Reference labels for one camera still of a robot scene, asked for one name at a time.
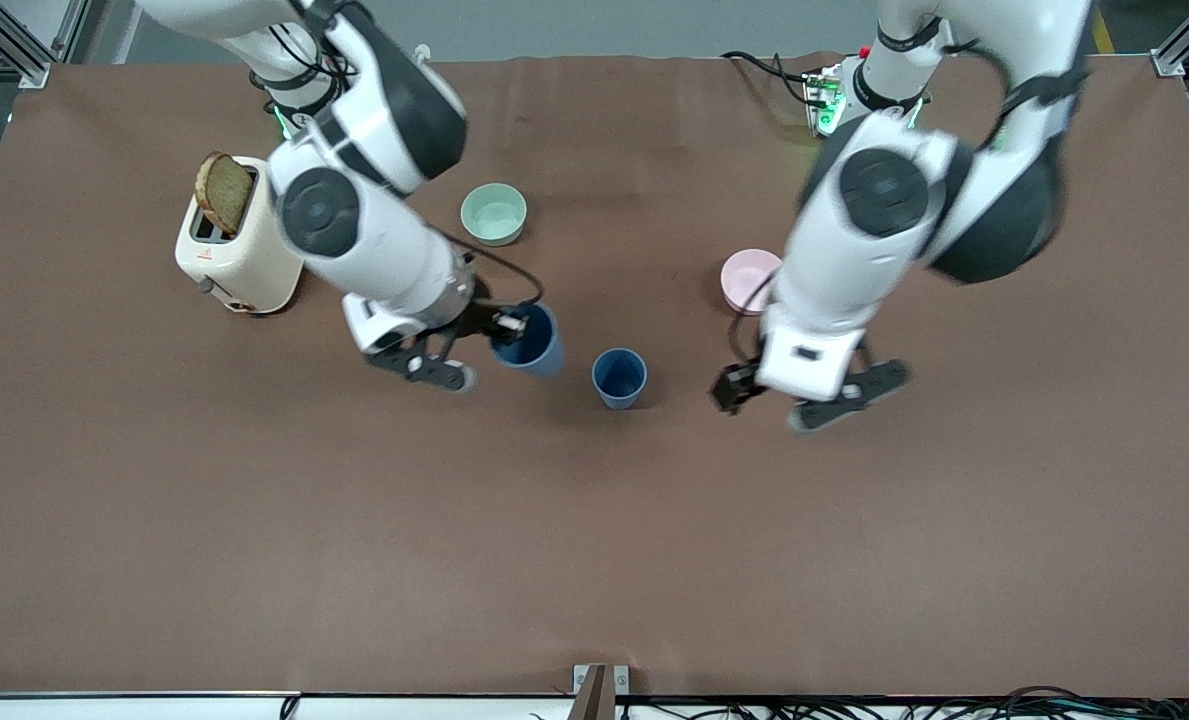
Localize blue plastic cup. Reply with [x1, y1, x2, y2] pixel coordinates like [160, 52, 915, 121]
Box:
[488, 302, 566, 379]
[592, 347, 649, 411]

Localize pink bowl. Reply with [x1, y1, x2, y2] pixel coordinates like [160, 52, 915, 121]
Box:
[720, 249, 785, 317]

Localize green bowl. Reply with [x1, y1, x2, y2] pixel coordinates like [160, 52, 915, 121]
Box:
[460, 183, 529, 247]

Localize cream white toaster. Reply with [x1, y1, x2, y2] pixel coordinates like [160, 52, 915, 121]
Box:
[174, 155, 306, 316]

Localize brown bread slice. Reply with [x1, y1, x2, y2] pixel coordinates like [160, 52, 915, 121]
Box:
[195, 151, 255, 237]

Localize brown table cover sheet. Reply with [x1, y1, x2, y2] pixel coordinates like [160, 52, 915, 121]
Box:
[0, 52, 1189, 699]

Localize black left base cable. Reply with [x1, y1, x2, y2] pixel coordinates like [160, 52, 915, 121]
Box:
[722, 50, 821, 107]

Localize grey metal mounting bracket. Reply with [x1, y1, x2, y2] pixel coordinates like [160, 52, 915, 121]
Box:
[573, 664, 631, 698]

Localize brown vertical post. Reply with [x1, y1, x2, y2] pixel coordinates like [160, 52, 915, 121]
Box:
[576, 666, 615, 720]

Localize black cable bundle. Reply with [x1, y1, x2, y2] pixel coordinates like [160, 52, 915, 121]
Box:
[616, 685, 1189, 720]

